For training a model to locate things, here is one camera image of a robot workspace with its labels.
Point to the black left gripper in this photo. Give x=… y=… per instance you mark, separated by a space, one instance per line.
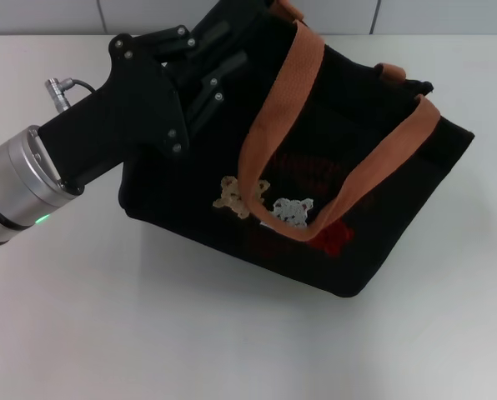
x=123 y=108

